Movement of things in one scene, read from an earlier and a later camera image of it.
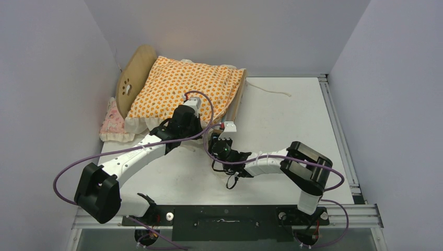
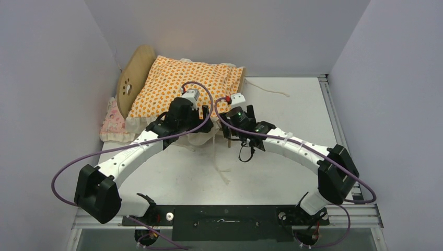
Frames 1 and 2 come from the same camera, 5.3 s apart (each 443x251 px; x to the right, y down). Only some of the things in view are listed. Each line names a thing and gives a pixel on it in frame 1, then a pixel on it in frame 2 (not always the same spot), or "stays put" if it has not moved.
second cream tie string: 247,84 stays put
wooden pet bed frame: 132,71 stays put
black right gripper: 216,136 to 226,127
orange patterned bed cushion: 166,82 stays put
